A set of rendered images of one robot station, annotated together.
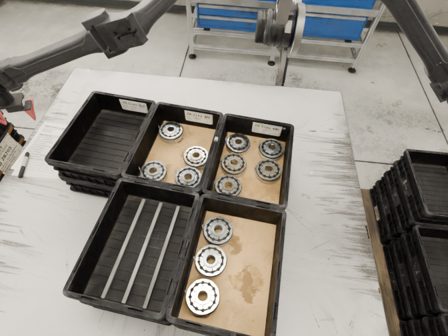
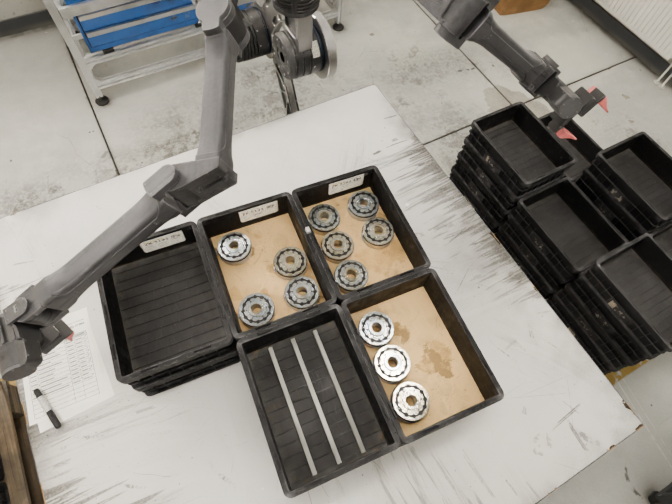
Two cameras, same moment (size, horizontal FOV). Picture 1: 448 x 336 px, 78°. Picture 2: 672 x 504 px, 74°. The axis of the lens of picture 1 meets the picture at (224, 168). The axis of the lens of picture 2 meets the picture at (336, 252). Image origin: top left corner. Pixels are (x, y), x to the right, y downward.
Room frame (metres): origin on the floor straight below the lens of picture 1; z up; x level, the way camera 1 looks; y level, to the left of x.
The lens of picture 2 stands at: (0.13, 0.37, 2.09)
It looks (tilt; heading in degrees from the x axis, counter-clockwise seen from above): 63 degrees down; 322
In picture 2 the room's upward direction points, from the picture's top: 7 degrees clockwise
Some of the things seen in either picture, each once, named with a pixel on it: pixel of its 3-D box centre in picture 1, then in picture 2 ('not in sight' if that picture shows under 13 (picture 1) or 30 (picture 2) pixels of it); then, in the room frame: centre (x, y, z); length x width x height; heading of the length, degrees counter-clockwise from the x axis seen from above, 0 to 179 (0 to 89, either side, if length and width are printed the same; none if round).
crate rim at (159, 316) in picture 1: (139, 239); (315, 392); (0.30, 0.26, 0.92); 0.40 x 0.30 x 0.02; 171
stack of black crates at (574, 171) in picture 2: not in sight; (554, 157); (0.76, -1.53, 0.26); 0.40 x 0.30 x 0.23; 177
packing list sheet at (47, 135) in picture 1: (48, 148); (60, 365); (0.80, 0.85, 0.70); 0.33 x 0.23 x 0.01; 176
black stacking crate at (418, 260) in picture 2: (250, 165); (357, 236); (0.64, -0.10, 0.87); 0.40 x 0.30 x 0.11; 171
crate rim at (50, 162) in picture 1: (105, 130); (160, 295); (0.74, 0.49, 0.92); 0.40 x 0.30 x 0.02; 171
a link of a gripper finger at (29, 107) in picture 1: (25, 110); (56, 337); (0.69, 0.71, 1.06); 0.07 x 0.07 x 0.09; 18
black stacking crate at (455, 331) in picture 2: (231, 264); (414, 353); (0.25, -0.04, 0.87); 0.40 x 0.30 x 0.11; 171
